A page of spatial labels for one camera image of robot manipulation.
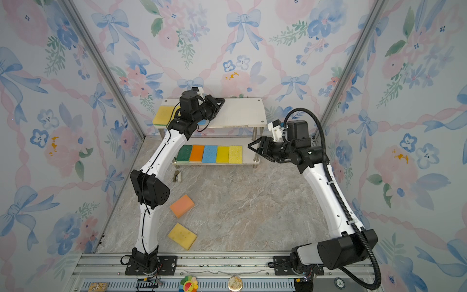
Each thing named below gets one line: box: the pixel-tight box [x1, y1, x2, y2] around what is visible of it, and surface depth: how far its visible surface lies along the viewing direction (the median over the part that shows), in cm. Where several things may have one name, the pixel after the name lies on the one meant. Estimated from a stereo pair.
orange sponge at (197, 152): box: [189, 144, 205, 162], surface depth 102 cm
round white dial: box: [333, 277, 346, 290], surface depth 72 cm
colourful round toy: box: [178, 275, 199, 292], surface depth 70 cm
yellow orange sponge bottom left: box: [167, 222, 198, 251], surface depth 82 cm
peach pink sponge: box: [170, 194, 195, 219], surface depth 90 cm
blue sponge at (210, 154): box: [203, 145, 218, 164], surface depth 103 cm
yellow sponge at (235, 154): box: [228, 145, 243, 164], surface depth 103 cm
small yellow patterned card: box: [87, 282, 108, 292], surface depth 70 cm
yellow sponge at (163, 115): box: [152, 105, 175, 126], surface depth 80 cm
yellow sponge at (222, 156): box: [216, 146, 230, 164], surface depth 103 cm
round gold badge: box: [227, 275, 244, 291], surface depth 72 cm
